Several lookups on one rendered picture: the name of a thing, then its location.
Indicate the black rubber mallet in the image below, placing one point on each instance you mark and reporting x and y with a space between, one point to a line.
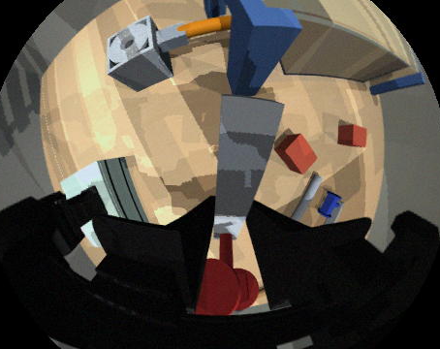
262 292

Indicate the white and blue crank handle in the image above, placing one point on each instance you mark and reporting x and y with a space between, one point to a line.
331 207

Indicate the red block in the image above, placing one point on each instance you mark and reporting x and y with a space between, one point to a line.
352 135
296 153

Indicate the grey metal rod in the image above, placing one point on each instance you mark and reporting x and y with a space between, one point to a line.
308 196

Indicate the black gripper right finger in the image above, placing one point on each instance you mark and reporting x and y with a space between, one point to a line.
287 250

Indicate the clear-panelled rack with blue frame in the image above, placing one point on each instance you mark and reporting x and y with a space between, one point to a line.
336 40

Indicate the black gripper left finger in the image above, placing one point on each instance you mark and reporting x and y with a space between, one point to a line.
182 245

